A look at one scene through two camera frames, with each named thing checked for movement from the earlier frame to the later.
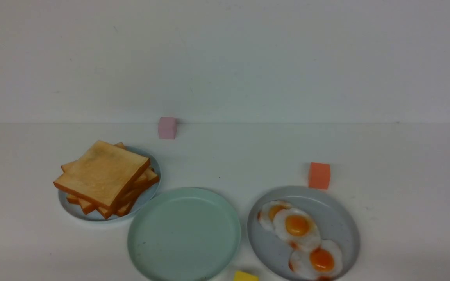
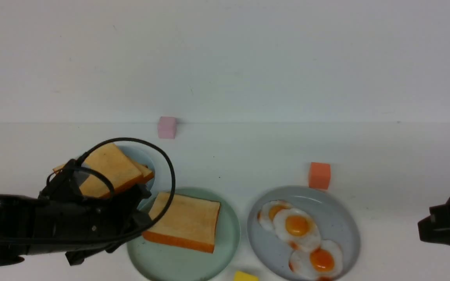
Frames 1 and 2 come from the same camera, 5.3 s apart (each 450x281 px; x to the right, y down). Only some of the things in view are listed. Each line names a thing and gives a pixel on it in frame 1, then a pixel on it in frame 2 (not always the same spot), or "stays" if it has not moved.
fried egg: [322, 262] stays
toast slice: [147, 176] to [111, 161]
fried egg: [297, 227] stays
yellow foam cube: [241, 276] stays
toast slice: [104, 174] to [190, 221]
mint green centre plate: [184, 234] stays
